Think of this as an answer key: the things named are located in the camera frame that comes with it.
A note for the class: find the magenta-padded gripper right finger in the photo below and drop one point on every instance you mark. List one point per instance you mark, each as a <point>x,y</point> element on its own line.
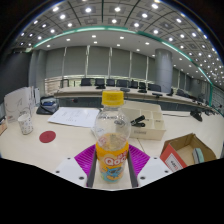
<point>139,160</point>

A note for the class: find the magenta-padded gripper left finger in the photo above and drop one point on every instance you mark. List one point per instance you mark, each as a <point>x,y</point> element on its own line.
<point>85,160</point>

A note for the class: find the yellow-capped clear drink bottle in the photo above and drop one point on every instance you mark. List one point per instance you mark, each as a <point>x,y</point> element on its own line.
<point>112,156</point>

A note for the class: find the white desk organizer tray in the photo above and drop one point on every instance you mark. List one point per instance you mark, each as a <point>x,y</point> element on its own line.
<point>150,131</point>

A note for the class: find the open red-sided cardboard box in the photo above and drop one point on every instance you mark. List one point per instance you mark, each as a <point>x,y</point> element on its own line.
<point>173,160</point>

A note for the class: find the black binder clip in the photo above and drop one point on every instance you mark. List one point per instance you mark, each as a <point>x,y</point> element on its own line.
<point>137,121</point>

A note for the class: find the flat round red coaster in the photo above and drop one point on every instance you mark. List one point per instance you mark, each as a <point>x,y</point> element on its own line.
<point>47,136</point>

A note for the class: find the printed white paper sheet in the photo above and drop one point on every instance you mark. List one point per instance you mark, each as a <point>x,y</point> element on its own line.
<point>75,116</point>

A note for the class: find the black conference microphone unit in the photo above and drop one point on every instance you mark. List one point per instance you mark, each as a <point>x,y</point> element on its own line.
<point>47,106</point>

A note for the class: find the long curved conference desk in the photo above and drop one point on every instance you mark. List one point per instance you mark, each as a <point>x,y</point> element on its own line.
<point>80,91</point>

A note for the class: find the black desk microphone base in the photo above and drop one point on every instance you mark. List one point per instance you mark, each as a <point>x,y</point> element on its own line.
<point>196,115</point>

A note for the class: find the row of black office chairs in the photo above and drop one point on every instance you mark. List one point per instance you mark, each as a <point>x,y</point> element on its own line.
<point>100,82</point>

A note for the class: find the brown paper envelope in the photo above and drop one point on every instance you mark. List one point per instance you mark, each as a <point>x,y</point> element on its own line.
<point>2,127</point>

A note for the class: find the group of ceiling lights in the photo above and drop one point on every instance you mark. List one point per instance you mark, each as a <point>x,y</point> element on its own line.
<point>115,20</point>

